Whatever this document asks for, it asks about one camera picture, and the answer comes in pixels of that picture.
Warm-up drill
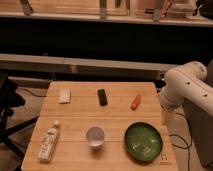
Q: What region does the black chair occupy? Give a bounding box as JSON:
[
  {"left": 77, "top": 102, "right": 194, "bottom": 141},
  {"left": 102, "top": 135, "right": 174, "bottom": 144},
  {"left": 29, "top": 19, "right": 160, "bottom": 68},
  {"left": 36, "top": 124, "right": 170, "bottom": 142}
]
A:
[{"left": 0, "top": 71, "right": 39, "bottom": 171}]

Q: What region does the green bowl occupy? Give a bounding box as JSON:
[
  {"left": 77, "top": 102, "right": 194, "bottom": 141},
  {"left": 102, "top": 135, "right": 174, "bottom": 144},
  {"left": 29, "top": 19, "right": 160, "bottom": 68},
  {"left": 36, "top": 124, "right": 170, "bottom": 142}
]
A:
[{"left": 124, "top": 122, "right": 163, "bottom": 163}]

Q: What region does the wooden shelf with clutter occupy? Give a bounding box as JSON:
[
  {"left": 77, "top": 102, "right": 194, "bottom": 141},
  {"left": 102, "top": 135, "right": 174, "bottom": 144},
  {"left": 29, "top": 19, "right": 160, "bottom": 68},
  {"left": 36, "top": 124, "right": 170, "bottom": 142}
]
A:
[{"left": 0, "top": 0, "right": 213, "bottom": 28}]

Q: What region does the black rectangular block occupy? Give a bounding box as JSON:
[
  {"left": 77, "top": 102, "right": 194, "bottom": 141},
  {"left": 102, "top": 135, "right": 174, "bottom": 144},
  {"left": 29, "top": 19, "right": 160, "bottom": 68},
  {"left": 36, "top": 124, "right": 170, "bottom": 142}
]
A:
[{"left": 98, "top": 89, "right": 108, "bottom": 106}]

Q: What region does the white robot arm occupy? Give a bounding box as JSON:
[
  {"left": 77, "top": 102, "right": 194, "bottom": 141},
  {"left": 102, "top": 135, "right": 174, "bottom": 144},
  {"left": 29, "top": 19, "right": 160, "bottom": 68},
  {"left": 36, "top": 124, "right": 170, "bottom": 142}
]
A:
[{"left": 159, "top": 61, "right": 213, "bottom": 123}]

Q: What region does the white sponge block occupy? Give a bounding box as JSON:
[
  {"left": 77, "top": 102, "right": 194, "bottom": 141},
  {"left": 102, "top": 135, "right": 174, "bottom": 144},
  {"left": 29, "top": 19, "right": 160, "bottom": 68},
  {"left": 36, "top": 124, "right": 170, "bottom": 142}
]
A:
[{"left": 59, "top": 89, "right": 71, "bottom": 104}]

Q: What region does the white squeeze bottle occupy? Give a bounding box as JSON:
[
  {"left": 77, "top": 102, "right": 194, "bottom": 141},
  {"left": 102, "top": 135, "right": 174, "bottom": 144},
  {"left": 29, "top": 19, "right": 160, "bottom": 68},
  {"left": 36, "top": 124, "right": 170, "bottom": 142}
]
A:
[{"left": 37, "top": 120, "right": 60, "bottom": 162}]

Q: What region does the orange carrot toy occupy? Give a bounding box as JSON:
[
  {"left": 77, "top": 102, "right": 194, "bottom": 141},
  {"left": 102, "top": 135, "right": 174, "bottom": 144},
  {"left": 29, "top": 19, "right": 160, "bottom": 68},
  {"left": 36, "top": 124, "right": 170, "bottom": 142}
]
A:
[{"left": 131, "top": 94, "right": 141, "bottom": 110}]

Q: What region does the black floor cable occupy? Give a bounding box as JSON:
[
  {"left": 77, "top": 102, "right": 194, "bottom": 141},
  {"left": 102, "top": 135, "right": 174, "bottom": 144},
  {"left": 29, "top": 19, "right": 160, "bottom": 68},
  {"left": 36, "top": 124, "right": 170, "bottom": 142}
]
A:
[{"left": 168, "top": 111, "right": 193, "bottom": 171}]

